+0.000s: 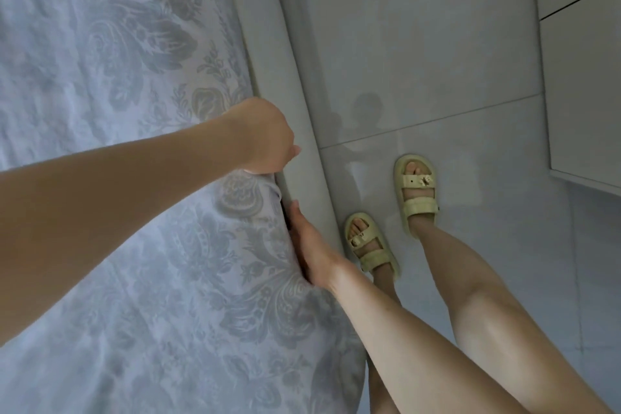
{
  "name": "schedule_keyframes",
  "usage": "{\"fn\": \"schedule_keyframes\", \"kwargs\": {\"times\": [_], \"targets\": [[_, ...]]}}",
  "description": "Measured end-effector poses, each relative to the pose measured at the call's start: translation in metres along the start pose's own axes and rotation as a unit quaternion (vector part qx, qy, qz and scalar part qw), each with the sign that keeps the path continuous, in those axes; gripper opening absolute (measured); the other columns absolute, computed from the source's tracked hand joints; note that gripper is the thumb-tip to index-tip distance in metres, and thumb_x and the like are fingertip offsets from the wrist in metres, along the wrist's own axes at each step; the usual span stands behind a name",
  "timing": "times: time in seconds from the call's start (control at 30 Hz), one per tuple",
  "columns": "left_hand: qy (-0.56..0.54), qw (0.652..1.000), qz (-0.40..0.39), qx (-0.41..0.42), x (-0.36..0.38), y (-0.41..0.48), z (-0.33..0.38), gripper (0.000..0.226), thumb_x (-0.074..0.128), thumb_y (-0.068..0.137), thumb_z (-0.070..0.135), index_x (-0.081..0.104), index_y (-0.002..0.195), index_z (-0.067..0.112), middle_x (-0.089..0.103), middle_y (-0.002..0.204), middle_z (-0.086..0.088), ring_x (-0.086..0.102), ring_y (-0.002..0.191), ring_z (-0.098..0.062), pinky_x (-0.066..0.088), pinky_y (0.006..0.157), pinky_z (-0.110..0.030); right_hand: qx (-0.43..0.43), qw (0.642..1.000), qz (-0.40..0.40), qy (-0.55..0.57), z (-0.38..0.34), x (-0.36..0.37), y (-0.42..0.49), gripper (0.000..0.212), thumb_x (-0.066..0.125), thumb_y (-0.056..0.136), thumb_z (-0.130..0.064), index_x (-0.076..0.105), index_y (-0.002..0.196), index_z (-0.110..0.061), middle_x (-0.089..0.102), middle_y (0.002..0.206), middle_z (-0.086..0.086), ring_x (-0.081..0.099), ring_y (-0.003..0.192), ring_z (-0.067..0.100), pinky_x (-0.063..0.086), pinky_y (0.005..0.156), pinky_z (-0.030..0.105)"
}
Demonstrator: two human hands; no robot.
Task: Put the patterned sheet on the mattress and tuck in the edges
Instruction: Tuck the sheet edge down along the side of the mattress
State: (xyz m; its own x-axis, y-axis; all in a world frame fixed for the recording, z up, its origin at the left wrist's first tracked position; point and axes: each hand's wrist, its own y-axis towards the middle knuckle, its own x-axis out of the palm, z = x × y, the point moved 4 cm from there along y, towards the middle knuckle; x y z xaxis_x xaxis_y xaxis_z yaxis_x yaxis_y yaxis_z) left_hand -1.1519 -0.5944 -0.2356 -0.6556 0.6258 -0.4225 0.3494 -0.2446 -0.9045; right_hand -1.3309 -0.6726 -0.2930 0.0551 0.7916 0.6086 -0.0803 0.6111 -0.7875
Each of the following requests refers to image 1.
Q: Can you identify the white floral bed sheet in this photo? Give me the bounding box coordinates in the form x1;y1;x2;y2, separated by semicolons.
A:
0;0;367;414

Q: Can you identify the person's right beige sandal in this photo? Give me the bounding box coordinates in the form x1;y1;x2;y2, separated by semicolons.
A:
393;154;440;240

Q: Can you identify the grey wardrobe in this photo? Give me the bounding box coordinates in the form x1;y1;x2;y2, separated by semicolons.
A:
531;0;621;196

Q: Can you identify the person's left leg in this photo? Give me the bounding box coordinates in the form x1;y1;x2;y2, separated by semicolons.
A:
366;263;404;414

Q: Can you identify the person's right forearm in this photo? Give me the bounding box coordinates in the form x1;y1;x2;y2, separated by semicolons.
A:
329;263;530;414

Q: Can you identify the person's right leg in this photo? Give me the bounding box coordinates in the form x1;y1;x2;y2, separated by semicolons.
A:
419;219;612;414

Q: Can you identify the person's leg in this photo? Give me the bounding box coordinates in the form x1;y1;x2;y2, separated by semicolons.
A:
366;263;404;414
419;219;612;414

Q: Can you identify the person's beige sandal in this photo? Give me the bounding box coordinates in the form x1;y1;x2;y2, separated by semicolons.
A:
344;212;401;283
393;154;440;240

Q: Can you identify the person's right hand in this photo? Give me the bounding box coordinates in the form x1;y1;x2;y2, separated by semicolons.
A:
289;200;350;291

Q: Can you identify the person's left forearm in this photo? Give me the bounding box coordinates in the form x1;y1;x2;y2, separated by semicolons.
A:
0;117;248;347

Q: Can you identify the person's left beige sandal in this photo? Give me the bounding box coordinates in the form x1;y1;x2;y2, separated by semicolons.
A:
344;212;401;283

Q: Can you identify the person's left hand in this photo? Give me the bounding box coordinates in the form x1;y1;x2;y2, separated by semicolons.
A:
228;97;301;176

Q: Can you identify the cream bed frame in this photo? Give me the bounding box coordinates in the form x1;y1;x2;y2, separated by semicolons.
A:
211;0;345;254

